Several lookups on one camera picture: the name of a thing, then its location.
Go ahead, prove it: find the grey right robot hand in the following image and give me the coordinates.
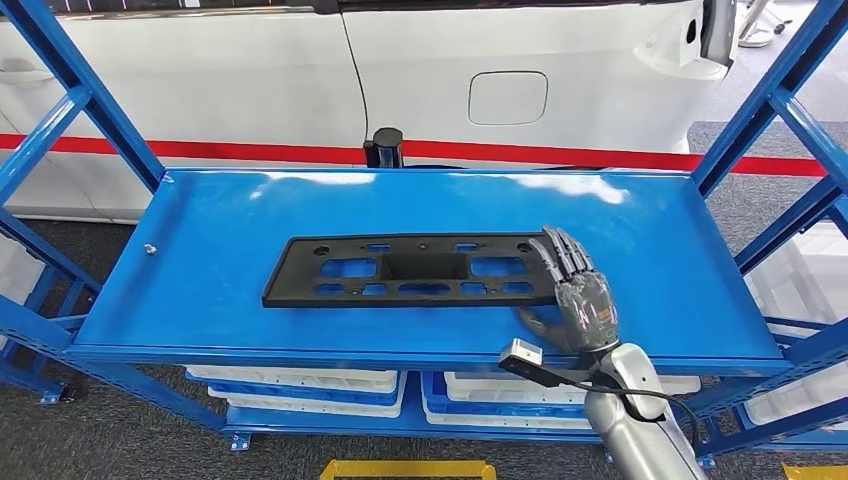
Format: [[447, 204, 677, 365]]
[[516, 226, 621, 356]]

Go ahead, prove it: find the red barrier belt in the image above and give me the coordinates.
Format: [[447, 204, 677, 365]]
[[0, 132, 829, 179]]

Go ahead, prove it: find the yellow floor tape square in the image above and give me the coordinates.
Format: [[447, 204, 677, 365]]
[[781, 463, 848, 480], [319, 460, 498, 480]]

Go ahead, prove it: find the black stanchion post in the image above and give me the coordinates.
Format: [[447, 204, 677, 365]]
[[362, 127, 406, 170]]

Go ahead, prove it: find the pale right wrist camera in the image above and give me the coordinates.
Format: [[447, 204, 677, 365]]
[[498, 338, 546, 374]]

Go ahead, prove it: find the black plastic panel part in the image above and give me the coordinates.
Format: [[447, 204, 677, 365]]
[[262, 231, 564, 310]]

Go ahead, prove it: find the blue plastic crate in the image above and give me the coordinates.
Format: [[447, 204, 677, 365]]
[[185, 370, 409, 407], [421, 370, 591, 423]]

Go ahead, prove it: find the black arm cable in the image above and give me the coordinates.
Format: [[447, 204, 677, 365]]
[[576, 380, 702, 453]]

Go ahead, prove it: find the white plastic crate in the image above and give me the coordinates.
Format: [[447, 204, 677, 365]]
[[0, 235, 45, 307], [745, 377, 848, 427], [423, 397, 595, 431], [443, 372, 702, 405], [186, 365, 399, 394], [208, 387, 406, 419], [747, 221, 848, 326]]

